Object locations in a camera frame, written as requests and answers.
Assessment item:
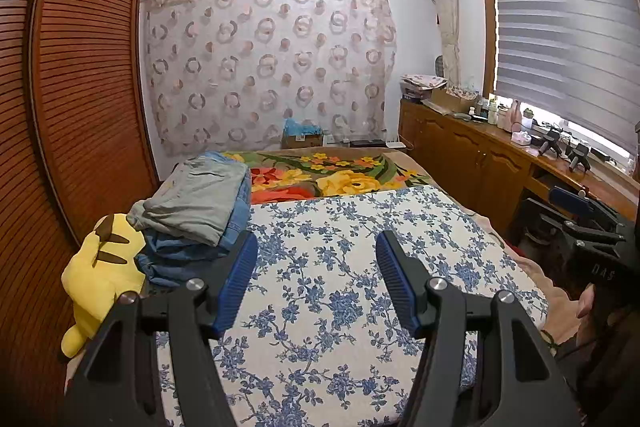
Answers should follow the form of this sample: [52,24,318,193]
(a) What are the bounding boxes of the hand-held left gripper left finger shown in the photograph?
[62,231,259,427]

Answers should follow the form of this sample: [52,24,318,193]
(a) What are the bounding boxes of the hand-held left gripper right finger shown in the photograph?
[375,231,581,427]

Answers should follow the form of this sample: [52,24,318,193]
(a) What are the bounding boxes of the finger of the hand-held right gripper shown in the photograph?
[520,198,626,253]
[549,186,628,233]

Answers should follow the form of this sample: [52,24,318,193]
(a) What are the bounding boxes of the grey-green pants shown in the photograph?
[126,157,251,248]

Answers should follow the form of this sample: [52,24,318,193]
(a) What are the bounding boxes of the person's right hand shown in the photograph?
[575,282,598,320]

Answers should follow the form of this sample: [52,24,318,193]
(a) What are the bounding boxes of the black stand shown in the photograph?
[537,131,563,158]
[567,143,591,172]

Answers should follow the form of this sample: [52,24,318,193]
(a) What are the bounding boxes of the folded blue jeans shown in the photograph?
[135,151,253,288]

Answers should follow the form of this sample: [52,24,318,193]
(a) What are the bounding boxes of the blue floral bedspread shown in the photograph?
[150,184,550,427]

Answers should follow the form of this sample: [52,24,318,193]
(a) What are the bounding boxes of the wooden sideboard cabinet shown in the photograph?
[399,99,640,248]

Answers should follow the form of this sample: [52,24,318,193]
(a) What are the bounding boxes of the colourful flower blanket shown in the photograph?
[220,147,436,206]

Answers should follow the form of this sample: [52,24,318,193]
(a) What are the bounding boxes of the yellow plush toy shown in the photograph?
[61,213,147,357]

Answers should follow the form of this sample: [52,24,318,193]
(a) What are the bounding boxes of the open cardboard box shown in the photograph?
[431,86,478,114]

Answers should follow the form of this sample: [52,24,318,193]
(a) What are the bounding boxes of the grey striped window blind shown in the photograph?
[487,0,640,152]

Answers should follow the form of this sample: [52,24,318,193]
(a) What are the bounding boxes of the stack of printed cloth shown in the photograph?
[400,74,448,102]

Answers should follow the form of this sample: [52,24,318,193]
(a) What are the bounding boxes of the circle patterned curtain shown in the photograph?
[141,0,398,158]

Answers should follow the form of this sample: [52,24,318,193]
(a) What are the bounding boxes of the tied beige curtain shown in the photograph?
[427,0,461,88]

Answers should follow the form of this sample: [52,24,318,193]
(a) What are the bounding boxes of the wooden louvered wardrobe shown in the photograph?
[0,0,161,427]

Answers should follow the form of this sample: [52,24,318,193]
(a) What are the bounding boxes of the wooden window frame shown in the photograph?
[477,0,501,98]

